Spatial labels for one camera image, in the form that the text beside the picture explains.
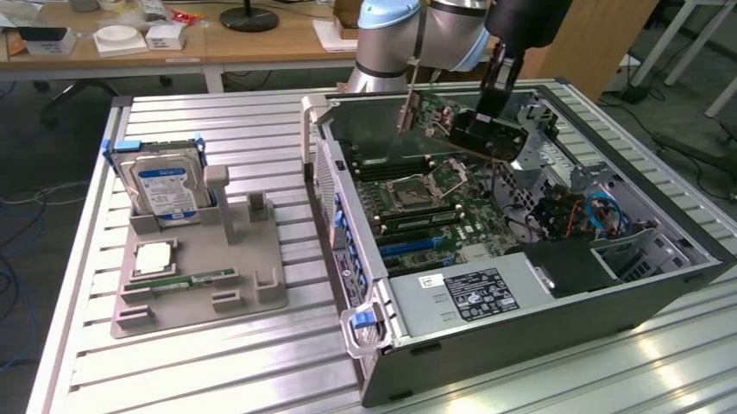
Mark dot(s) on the green RAM stick black label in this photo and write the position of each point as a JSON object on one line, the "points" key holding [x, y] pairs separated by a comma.
{"points": [[421, 222]]}

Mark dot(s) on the graphics card with black fan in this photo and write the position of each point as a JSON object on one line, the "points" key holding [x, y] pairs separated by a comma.
{"points": [[438, 116]]}

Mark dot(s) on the silver CPU chip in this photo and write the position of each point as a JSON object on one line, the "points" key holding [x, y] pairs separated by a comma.
{"points": [[152, 259]]}

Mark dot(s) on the CPU socket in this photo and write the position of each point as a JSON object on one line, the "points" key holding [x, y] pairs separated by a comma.
{"points": [[410, 192]]}

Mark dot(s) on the white box red button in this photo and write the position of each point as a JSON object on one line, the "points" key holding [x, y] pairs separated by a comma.
{"points": [[625, 73]]}

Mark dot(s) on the black floor stand base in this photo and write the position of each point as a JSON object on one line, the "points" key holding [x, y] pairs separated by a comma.
{"points": [[700, 144]]}

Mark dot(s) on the green motherboard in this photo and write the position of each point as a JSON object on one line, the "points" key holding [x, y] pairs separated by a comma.
{"points": [[472, 215]]}

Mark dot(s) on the blue case latch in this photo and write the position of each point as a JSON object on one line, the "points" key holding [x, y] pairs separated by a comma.
{"points": [[362, 321]]}

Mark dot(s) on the gray wrist camera mount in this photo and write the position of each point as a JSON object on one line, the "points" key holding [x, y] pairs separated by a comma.
{"points": [[508, 73]]}

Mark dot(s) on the wooden cabinet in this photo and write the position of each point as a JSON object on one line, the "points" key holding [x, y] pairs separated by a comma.
{"points": [[588, 52]]}

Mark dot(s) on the blue expansion slot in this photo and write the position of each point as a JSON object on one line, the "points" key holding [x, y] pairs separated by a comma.
{"points": [[406, 246]]}

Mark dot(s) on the white table frame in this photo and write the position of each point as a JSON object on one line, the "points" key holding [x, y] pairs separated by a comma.
{"points": [[676, 39]]}

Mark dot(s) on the gray power supply unit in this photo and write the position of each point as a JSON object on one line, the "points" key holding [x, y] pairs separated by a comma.
{"points": [[478, 293]]}

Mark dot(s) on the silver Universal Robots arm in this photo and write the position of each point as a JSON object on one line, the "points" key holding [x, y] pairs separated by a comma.
{"points": [[391, 43]]}

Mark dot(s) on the black round lamp base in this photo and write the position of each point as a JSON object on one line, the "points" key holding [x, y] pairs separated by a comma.
{"points": [[250, 20]]}

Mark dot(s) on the white box black lid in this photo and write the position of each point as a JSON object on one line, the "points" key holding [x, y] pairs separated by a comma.
{"points": [[46, 41]]}

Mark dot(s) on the brown cardboard box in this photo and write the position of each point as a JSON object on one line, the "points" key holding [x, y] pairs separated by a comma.
{"points": [[346, 13]]}

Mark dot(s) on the red packet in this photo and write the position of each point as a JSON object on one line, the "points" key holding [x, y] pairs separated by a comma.
{"points": [[189, 19]]}

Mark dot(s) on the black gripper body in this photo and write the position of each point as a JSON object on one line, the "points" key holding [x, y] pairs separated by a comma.
{"points": [[530, 21]]}

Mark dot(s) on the white labelled box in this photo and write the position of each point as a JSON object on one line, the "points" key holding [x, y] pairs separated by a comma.
{"points": [[166, 38]]}

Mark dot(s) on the wooden desk white frame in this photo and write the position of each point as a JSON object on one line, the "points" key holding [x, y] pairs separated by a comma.
{"points": [[270, 43], [86, 62]]}

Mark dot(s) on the metal drive cage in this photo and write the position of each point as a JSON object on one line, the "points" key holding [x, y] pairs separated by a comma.
{"points": [[533, 142]]}

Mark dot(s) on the white round printed holder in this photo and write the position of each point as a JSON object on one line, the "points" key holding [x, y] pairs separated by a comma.
{"points": [[119, 41]]}

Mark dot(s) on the hard disk with blue carrier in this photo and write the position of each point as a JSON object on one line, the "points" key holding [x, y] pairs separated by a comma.
{"points": [[164, 190]]}

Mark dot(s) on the black RAM slots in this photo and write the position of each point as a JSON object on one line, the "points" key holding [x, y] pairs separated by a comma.
{"points": [[391, 168]]}

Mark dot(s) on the metal disk bay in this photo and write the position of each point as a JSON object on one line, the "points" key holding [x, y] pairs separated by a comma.
{"points": [[638, 254]]}

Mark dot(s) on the black open PC case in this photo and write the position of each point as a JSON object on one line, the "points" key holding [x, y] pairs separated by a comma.
{"points": [[518, 353]]}

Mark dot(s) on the gray cup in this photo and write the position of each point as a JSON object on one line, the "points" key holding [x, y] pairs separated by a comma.
{"points": [[84, 5]]}

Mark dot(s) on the black chair base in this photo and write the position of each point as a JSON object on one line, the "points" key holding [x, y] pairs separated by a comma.
{"points": [[75, 92]]}

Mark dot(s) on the gray printed parts rack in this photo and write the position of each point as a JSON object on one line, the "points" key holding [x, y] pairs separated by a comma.
{"points": [[247, 259]]}

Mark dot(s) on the metal socket cover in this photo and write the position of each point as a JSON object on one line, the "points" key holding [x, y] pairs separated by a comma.
{"points": [[449, 172]]}

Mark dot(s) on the white paper stack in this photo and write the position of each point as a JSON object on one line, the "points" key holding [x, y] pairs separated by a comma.
{"points": [[331, 39]]}

